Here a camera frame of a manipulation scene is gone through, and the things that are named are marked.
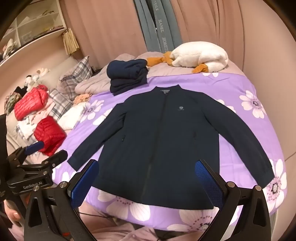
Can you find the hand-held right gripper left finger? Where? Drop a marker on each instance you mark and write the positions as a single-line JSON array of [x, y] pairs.
[[83, 185]]

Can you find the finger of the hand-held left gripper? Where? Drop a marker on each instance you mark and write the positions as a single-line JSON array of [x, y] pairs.
[[34, 148], [59, 156]]

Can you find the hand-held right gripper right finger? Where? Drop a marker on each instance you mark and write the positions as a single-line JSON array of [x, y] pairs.
[[208, 183]]

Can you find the navy zip jacket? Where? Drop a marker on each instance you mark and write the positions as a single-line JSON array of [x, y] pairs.
[[157, 139]]

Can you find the white and pink clothes pile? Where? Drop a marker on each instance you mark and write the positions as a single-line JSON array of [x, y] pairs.
[[27, 127]]

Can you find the white crumpled clothes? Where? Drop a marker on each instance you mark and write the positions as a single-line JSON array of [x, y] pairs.
[[71, 115]]

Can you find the folded navy clothes stack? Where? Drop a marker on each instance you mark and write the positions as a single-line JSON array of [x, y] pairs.
[[124, 74]]

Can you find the person's left hand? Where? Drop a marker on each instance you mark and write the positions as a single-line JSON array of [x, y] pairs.
[[14, 215]]

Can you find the red puffer jacket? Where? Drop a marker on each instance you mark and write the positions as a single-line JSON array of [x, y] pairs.
[[30, 102], [48, 134]]

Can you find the multicoloured knitted cloth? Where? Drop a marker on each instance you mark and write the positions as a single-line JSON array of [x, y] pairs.
[[11, 102]]

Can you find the plaid cloth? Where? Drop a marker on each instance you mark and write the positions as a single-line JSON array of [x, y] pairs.
[[57, 99]]

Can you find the peach crumpled cloth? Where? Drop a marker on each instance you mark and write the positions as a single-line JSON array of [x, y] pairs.
[[82, 98]]

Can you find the person's pink clothing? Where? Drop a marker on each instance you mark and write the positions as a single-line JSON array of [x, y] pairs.
[[129, 233]]

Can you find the beige headboard cushion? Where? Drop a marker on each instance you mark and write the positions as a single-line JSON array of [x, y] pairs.
[[53, 71]]

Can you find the grey-pink quilt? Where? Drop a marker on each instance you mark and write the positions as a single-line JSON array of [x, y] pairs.
[[92, 81]]

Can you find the plaid pillow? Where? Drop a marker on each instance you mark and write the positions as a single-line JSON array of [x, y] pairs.
[[76, 71]]

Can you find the purple floral bedsheet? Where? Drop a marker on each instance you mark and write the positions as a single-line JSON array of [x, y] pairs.
[[208, 81]]

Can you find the beige tassel fringe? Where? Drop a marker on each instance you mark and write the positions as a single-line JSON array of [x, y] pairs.
[[70, 41]]

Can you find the white shelf unit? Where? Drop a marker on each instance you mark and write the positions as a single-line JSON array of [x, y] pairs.
[[55, 23]]

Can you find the white plush goose toy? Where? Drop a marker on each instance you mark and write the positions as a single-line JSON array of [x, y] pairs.
[[201, 55]]

